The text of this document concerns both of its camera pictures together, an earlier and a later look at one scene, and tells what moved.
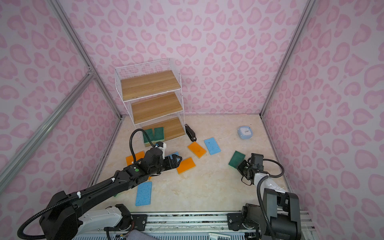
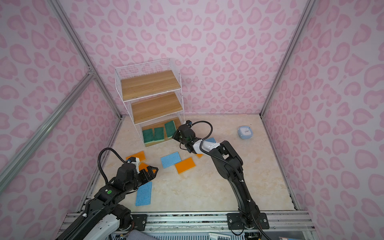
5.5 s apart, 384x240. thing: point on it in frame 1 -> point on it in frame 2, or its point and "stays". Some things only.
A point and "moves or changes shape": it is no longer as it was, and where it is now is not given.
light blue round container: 245,132 stays
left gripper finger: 172,165 -> 146,178
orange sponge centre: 186,165 stays
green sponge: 236,159 moves or changes shape
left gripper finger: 174,160 -> 152,171
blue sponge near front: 143,193 stays
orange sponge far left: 129,159 stays
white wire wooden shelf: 151,92 stays
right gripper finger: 243,168 -> 176,135
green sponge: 149,133 stays
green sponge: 159,132 stays
